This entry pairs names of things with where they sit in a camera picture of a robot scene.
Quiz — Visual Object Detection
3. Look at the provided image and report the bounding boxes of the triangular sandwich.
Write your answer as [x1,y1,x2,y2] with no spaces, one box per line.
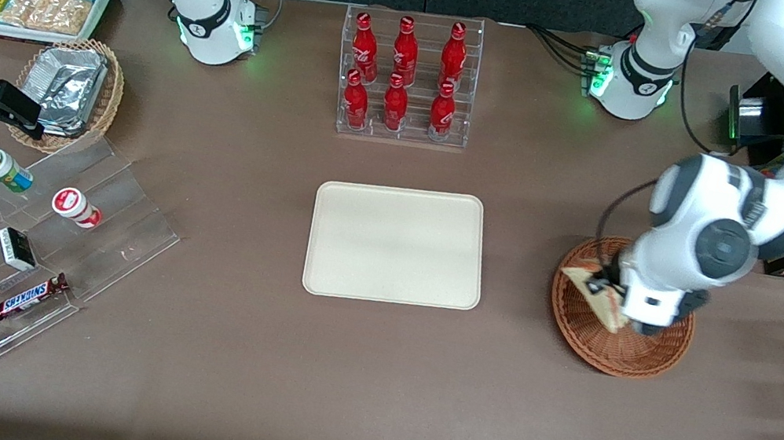
[552,261,640,338]

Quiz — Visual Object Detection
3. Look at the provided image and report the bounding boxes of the large round wicker basket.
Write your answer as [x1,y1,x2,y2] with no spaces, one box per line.
[539,227,708,388]

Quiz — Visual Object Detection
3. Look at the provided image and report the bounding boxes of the small oval wicker basket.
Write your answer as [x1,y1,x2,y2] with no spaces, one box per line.
[5,28,132,164]

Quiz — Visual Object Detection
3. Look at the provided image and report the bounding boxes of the cream plastic tray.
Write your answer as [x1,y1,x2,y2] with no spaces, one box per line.
[299,170,497,322]

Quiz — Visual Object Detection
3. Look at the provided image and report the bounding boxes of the silver foil packs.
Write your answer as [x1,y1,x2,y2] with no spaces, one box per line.
[19,41,111,141]

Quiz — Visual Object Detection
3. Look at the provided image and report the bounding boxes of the small black box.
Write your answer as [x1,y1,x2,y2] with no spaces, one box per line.
[0,225,42,274]

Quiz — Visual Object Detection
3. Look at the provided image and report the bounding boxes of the red lid drink bottle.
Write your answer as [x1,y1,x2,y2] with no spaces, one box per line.
[48,185,107,232]

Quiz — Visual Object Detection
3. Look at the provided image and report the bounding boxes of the snickers chocolate bar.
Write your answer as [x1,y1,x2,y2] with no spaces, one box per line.
[0,263,72,333]

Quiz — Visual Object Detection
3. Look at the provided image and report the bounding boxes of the clear acrylic stepped display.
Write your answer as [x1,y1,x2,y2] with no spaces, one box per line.
[0,119,196,429]

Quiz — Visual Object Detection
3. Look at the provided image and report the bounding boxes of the red cola bottle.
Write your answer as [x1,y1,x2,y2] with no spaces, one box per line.
[338,68,376,132]
[435,20,473,94]
[346,10,387,84]
[425,79,462,144]
[387,15,425,87]
[378,72,414,134]

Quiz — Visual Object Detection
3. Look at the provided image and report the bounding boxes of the clear acrylic bottle rack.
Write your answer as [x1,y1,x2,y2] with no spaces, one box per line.
[326,0,488,155]

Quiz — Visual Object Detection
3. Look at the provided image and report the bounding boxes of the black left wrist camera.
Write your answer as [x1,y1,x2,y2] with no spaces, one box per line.
[582,262,628,304]

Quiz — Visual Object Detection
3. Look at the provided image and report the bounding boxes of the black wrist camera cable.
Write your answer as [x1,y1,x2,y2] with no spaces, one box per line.
[589,171,661,276]

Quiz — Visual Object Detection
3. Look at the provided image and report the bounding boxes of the black base cable bundle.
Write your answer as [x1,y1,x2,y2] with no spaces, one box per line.
[520,23,600,76]

